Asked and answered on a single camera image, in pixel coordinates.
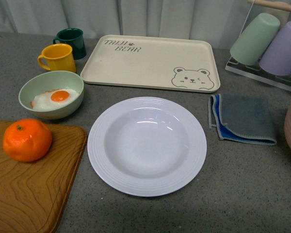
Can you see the white round plate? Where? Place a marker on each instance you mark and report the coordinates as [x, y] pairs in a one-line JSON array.
[[147, 146]]

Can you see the orange mandarin fruit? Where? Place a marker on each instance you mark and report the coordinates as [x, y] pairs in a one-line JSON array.
[[27, 140]]

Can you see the beige bear tray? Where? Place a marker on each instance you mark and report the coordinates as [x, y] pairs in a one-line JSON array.
[[152, 62]]

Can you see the fake fried egg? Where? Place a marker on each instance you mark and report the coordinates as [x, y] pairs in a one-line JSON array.
[[53, 99]]

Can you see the light green bowl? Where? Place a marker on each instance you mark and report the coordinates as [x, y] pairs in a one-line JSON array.
[[50, 81]]

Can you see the grey blue folded cloth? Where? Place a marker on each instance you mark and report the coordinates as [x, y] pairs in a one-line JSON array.
[[244, 119]]

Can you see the dark green mug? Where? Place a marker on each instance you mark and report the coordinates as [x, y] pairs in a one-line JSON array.
[[74, 38]]

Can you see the yellow mug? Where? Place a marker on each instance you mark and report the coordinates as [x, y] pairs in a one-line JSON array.
[[57, 57]]

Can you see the white curtain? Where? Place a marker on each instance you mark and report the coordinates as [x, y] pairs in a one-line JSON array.
[[218, 22]]

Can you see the light green cup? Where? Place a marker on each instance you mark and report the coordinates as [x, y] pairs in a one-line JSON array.
[[255, 39]]

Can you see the wooden cutting board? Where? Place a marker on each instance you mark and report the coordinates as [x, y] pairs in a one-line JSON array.
[[33, 195]]

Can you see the clear acrylic cup rack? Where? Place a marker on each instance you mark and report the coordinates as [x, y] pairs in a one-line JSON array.
[[255, 72]]

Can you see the lavender cup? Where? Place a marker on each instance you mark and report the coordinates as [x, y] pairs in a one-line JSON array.
[[277, 58]]

